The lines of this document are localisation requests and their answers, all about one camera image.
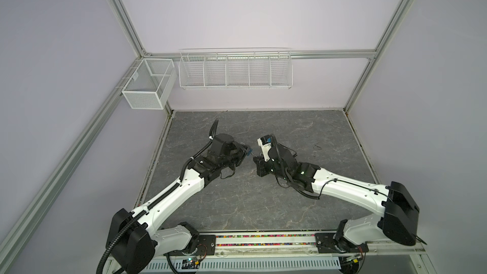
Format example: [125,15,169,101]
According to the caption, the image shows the white wire divided basket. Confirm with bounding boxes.
[179,48,294,90]

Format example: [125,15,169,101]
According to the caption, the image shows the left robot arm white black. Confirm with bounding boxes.
[96,133,251,273]

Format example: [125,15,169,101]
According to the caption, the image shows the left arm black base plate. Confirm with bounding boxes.
[169,234,216,256]

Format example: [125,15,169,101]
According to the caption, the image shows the white vented cable duct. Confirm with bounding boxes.
[140,256,342,274]

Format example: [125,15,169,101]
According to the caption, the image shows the aluminium frame profiles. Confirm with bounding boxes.
[0,0,433,263]

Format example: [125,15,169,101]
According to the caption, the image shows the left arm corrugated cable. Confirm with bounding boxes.
[96,118,220,274]

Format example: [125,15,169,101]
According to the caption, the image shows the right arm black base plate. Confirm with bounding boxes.
[315,232,369,254]

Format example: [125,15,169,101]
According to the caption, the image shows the white mesh box basket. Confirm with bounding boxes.
[122,58,177,110]

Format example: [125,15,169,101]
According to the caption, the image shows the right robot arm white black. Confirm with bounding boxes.
[253,143,421,250]

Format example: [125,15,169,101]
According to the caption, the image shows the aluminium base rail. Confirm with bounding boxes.
[105,230,427,261]

